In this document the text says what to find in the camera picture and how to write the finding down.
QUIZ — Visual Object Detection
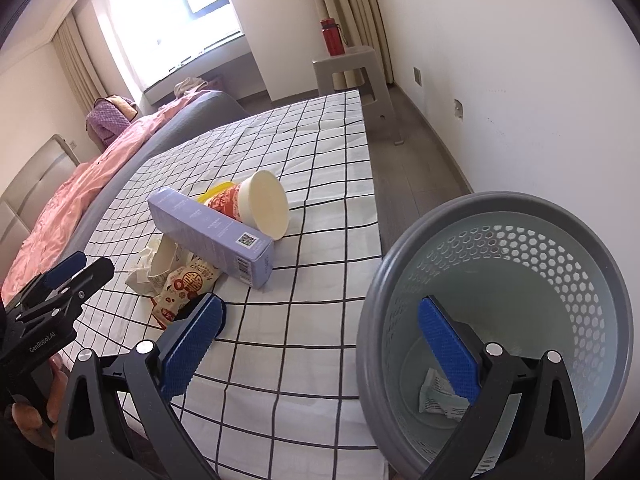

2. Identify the white crumpled wrapper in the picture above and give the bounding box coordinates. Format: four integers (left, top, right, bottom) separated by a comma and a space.
417, 367, 471, 418

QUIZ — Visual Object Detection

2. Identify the grey plastic stool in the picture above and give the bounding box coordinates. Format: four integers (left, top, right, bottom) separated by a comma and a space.
312, 45, 403, 146

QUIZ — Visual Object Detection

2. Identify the red white snack packet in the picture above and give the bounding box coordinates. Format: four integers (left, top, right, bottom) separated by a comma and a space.
151, 255, 223, 330

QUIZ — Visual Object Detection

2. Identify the grey perforated waste bin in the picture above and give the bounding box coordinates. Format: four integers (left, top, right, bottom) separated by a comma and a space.
356, 191, 636, 480

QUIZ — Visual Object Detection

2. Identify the window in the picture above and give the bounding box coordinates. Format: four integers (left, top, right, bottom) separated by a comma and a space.
100, 0, 246, 86

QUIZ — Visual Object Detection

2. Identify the yellow plastic container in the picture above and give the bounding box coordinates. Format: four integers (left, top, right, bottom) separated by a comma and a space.
196, 181, 236, 206

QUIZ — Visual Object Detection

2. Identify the beige curtain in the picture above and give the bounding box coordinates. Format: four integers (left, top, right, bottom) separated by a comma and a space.
50, 12, 133, 121
305, 0, 396, 86

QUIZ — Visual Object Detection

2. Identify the person's left hand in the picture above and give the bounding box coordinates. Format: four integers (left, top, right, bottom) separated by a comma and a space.
11, 357, 69, 443

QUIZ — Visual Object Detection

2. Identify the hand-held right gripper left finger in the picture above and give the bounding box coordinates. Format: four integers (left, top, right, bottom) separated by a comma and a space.
54, 294, 227, 480

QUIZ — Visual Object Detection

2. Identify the red white paper cup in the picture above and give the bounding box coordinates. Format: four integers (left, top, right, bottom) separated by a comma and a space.
202, 170, 289, 242

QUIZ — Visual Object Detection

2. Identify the purple knitted pillow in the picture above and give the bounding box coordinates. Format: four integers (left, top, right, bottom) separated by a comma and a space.
85, 95, 141, 148

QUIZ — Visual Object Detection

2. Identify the white cloth bag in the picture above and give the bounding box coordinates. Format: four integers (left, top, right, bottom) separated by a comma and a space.
172, 77, 208, 97

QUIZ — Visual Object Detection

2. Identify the pink quilt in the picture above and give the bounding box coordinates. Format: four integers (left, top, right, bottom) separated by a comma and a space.
0, 95, 201, 306

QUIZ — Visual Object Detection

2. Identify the pale purple carton box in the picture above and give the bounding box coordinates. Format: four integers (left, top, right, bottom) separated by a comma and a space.
146, 186, 275, 289

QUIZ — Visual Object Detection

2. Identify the white tissue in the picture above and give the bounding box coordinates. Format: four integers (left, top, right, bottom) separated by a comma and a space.
125, 237, 178, 296

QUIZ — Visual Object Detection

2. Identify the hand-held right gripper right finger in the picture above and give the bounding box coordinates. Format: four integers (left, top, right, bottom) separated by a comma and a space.
417, 296, 586, 480

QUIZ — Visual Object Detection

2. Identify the white black checked sheet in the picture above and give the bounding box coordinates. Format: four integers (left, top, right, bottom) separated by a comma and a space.
75, 89, 391, 480

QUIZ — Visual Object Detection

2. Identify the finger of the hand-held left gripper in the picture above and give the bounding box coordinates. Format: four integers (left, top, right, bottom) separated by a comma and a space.
15, 258, 115, 323
5, 251, 87, 312

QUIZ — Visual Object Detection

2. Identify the red water bottle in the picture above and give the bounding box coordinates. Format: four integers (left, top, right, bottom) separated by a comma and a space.
320, 17, 347, 56

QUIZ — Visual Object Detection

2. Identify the beige padded headboard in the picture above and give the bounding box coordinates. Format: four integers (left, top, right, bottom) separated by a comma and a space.
0, 134, 81, 261

